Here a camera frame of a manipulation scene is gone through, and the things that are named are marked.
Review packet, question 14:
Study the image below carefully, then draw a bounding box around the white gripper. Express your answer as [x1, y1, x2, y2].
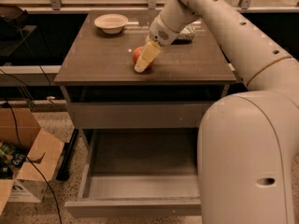
[135, 14, 185, 73]

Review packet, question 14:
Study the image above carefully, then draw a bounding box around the red apple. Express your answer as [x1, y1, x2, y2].
[133, 47, 153, 70]

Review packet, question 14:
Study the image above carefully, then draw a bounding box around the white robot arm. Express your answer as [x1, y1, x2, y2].
[135, 0, 299, 224]

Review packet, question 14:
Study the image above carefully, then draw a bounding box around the open grey middle drawer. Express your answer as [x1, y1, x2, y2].
[65, 128, 201, 217]

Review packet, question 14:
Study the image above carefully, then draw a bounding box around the crushed green white can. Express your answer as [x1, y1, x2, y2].
[178, 25, 195, 41]

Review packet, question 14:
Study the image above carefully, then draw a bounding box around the white paper bowl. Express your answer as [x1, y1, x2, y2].
[94, 14, 128, 35]

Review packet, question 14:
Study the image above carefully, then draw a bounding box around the black object on shelf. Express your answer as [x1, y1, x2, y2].
[0, 5, 28, 28]

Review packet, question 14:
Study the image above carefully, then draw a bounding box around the black table leg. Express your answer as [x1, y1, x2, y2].
[56, 129, 78, 181]

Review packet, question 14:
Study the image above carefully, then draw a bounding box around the cardboard box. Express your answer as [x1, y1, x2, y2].
[0, 108, 64, 213]

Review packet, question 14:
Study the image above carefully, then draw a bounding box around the green snack bag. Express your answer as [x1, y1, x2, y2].
[0, 141, 26, 179]

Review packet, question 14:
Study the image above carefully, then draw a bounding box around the black cable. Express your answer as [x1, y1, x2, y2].
[0, 68, 64, 224]

